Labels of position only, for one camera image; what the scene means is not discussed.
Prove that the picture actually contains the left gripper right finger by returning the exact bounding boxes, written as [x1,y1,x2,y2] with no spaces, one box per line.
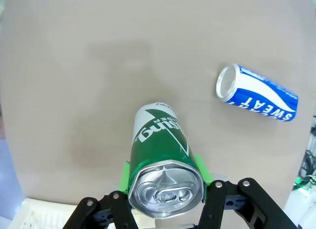
[194,154,297,229]

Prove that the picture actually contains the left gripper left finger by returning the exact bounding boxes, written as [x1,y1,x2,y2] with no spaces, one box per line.
[61,161,139,229]

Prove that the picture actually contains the green cider can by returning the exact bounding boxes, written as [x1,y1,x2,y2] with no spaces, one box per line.
[127,102,207,219]

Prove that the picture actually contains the cream plastic shopping basket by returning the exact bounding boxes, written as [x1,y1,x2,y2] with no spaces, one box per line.
[0,196,155,229]

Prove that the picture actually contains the blue Pocari Sweat can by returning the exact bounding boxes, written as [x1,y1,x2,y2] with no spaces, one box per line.
[216,63,299,123]

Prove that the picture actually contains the black cable bundle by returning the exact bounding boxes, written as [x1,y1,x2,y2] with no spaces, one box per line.
[299,149,316,182]

